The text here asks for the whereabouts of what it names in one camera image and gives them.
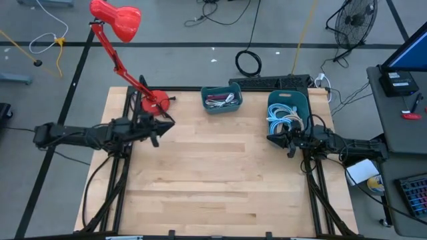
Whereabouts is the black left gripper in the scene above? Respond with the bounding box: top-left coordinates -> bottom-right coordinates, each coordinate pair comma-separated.
133,115 -> 176,141

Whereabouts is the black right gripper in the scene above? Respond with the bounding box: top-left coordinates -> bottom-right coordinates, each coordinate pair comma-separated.
266,126 -> 321,149

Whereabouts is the grey white braided cable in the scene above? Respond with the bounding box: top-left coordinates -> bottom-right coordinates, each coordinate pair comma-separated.
205,99 -> 240,109

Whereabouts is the red desk lamp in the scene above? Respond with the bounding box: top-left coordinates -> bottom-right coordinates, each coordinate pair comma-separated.
89,0 -> 177,123

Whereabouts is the large teal bin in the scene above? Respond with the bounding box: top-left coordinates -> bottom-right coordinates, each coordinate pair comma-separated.
266,89 -> 313,147

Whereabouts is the small teal bin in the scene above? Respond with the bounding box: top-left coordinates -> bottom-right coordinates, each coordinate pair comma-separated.
199,81 -> 244,115

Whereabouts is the black keyboard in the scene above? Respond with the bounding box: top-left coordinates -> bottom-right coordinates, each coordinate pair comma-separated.
228,73 -> 314,91

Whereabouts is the white power adapter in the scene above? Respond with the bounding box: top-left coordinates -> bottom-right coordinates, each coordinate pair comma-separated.
314,72 -> 333,103

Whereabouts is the white box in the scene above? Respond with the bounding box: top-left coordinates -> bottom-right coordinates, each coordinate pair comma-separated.
345,159 -> 380,187

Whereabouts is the yellow blue round object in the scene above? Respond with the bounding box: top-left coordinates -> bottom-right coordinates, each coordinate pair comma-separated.
366,173 -> 386,196

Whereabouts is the grey desk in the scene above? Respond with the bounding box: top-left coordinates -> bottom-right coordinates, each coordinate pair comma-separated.
366,65 -> 427,155
375,149 -> 427,239

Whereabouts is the small black computer box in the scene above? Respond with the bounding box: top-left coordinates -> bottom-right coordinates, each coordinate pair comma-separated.
378,69 -> 420,98

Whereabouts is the black floor fan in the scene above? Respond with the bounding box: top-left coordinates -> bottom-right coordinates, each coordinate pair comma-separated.
326,0 -> 380,63

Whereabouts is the black pen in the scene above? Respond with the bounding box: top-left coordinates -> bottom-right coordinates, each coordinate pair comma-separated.
410,92 -> 424,114

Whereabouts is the backlit keyboard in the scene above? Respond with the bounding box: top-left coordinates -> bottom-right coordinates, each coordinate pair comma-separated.
395,173 -> 427,221

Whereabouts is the computer monitor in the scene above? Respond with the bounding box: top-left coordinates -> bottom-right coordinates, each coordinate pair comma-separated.
380,22 -> 427,73

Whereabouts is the grey cart foot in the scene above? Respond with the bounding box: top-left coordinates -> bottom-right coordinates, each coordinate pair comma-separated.
16,0 -> 75,7
0,73 -> 33,86

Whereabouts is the black caster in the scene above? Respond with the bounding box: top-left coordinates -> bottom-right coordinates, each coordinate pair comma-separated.
0,102 -> 14,125

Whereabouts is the black cable with coil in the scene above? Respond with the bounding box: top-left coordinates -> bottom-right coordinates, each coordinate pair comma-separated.
234,0 -> 264,78

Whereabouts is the yellow power cord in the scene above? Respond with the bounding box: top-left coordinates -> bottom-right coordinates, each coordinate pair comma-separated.
291,0 -> 320,76

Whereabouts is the black aluminium table frame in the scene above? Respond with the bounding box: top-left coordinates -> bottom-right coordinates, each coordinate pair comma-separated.
79,85 -> 360,240

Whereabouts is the loose black floor cable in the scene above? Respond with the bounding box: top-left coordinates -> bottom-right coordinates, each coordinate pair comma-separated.
184,0 -> 254,27

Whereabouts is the yellow floor cable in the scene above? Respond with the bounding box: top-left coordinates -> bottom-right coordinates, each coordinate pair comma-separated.
0,29 -> 66,78

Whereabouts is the white floor cable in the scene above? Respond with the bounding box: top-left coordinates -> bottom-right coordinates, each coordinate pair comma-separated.
28,0 -> 70,55

